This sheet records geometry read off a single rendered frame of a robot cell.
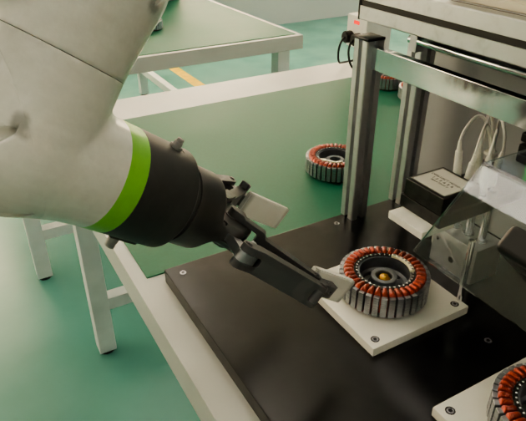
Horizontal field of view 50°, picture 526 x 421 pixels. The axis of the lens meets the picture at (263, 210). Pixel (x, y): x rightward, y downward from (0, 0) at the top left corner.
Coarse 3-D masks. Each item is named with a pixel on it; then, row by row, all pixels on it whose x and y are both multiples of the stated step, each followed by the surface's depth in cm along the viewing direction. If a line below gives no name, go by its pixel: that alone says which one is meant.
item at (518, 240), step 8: (512, 232) 32; (520, 232) 32; (504, 240) 33; (512, 240) 32; (520, 240) 32; (504, 248) 32; (512, 248) 32; (520, 248) 32; (504, 256) 33; (512, 256) 32; (520, 256) 32; (512, 264) 33; (520, 264) 32; (520, 272) 34
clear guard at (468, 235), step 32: (512, 160) 40; (480, 192) 39; (512, 192) 37; (448, 224) 39; (480, 224) 38; (512, 224) 36; (448, 256) 38; (480, 256) 37; (480, 288) 36; (512, 288) 35; (512, 320) 34
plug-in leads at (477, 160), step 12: (492, 120) 71; (492, 132) 71; (504, 132) 68; (480, 144) 71; (492, 144) 67; (504, 144) 68; (456, 156) 72; (480, 156) 72; (492, 156) 73; (456, 168) 72; (468, 168) 70
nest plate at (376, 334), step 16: (336, 272) 76; (432, 288) 73; (320, 304) 72; (336, 304) 70; (432, 304) 70; (448, 304) 70; (464, 304) 70; (336, 320) 69; (352, 320) 67; (368, 320) 67; (384, 320) 67; (400, 320) 67; (416, 320) 67; (432, 320) 67; (448, 320) 69; (352, 336) 67; (368, 336) 65; (384, 336) 65; (400, 336) 65; (416, 336) 67; (368, 352) 64
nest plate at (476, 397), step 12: (480, 384) 59; (492, 384) 59; (456, 396) 58; (468, 396) 58; (480, 396) 58; (432, 408) 56; (444, 408) 56; (456, 408) 56; (468, 408) 56; (480, 408) 56; (444, 420) 55; (456, 420) 55; (468, 420) 55; (480, 420) 55
